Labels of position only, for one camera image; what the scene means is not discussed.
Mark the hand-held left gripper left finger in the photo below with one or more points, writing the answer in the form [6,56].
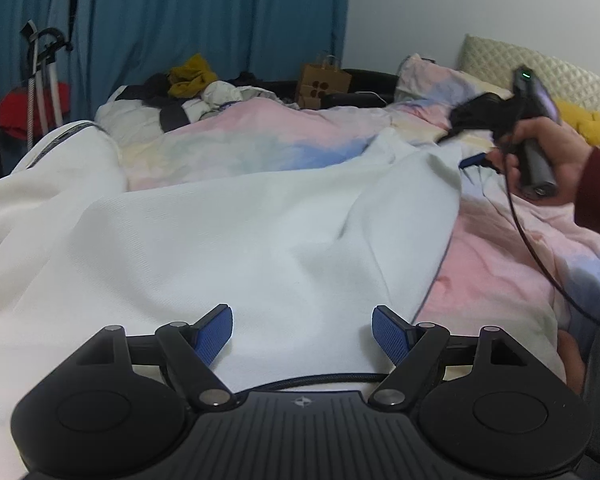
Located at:
[214,334]

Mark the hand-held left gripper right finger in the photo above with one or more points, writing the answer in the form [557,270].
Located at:
[390,334]

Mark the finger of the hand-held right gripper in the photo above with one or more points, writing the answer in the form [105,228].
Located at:
[472,161]
[449,136]

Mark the pale white cloth garment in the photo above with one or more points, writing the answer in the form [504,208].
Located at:
[260,240]

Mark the pile of white dark clothes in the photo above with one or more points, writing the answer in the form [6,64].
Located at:
[195,100]

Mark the person's right hand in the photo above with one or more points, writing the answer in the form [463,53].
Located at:
[567,160]

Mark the cream quilted headboard cushion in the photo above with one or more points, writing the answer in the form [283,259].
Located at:
[510,57]

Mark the pastel patterned pillow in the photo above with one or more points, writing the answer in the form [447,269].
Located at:
[430,82]

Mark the yellow plush toy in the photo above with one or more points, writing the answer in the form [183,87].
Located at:
[585,122]

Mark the black sofa back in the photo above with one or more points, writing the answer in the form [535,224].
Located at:
[367,87]

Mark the brown paper bag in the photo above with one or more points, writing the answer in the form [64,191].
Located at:
[322,85]

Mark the pastel patterned duvet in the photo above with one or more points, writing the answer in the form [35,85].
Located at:
[260,140]

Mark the white zip jacket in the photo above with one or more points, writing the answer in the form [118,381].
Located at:
[40,180]

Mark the mustard yellow garment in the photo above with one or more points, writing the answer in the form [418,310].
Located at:
[190,77]

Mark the blue curtain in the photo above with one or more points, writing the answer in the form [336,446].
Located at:
[190,20]

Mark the red bag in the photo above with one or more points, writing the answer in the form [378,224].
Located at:
[32,110]

